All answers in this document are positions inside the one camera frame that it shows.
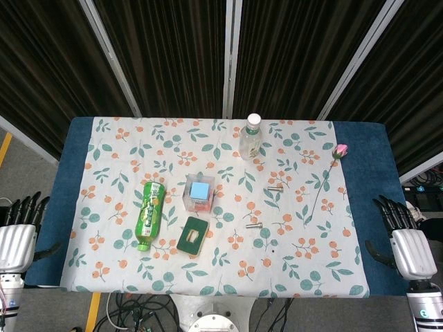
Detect blue table mat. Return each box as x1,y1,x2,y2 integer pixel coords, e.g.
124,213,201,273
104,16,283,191
24,116,422,298

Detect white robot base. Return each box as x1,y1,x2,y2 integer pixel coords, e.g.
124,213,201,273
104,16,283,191
169,293,259,332

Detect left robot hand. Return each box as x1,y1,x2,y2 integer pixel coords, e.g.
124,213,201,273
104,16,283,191
0,191,62,275

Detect floral tablecloth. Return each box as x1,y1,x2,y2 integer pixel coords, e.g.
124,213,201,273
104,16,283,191
59,116,370,299

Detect green box with window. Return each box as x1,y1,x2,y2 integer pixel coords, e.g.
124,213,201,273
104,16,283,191
176,216,210,257

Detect dark pleated curtain panel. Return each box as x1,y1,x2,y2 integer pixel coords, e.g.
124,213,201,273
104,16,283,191
233,0,387,120
327,0,443,176
0,0,136,160
93,0,229,118

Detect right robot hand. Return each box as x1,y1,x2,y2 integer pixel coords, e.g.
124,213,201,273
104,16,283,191
365,194,438,281

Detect grey partition frame post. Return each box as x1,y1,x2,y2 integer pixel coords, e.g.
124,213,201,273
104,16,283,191
0,116,60,167
78,0,143,118
399,160,443,184
221,0,243,118
316,0,406,121

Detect clear plastic box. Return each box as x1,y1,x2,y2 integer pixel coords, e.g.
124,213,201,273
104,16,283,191
181,174,217,212

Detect green tea bottle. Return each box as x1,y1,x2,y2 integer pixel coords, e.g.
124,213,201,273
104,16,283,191
134,181,165,252

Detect black cables and devices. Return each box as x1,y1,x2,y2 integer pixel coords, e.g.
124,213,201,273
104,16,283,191
401,171,443,210

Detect pink rose with stem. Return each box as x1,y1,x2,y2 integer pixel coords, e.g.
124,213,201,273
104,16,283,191
307,143,350,217

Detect blue faced puzzle cube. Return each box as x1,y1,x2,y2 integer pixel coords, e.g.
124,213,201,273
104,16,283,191
189,181,212,202

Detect black floor cable tangle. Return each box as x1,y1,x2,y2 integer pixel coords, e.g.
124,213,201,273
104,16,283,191
252,297,295,332
93,293,181,332

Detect white and black sneaker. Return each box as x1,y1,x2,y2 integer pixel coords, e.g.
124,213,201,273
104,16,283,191
404,201,426,224

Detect clear water bottle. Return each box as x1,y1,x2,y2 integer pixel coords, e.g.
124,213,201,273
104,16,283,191
238,113,263,161

